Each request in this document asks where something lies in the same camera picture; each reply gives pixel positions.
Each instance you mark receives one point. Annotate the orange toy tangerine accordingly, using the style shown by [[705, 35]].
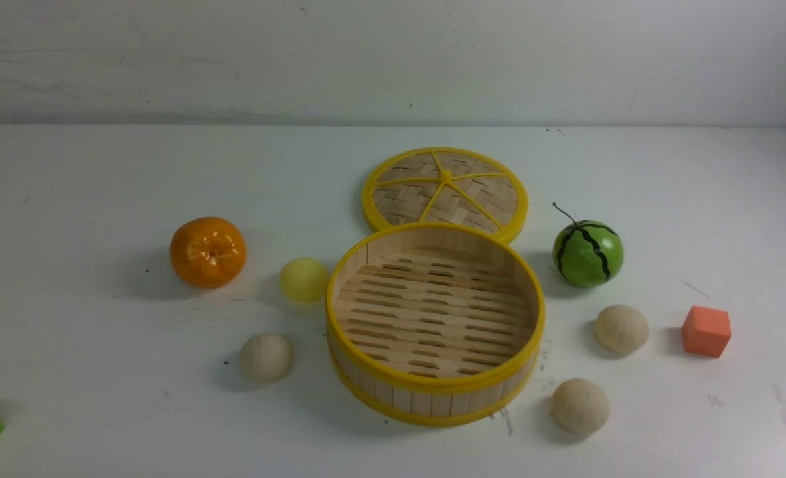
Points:
[[208, 252]]

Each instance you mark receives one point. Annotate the white bun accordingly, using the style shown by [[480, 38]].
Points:
[[580, 407], [621, 329], [266, 358]]

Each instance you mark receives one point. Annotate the green striped toy watermelon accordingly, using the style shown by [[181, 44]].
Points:
[[587, 253]]

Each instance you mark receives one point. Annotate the woven bamboo steamer lid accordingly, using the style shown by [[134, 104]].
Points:
[[447, 185]]

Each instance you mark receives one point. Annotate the yellow-rimmed bamboo steamer tray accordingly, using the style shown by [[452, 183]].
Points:
[[434, 324]]

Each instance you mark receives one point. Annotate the orange foam cube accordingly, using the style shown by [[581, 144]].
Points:
[[706, 331]]

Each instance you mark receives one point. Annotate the yellow toy bun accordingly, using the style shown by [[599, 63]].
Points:
[[303, 279]]

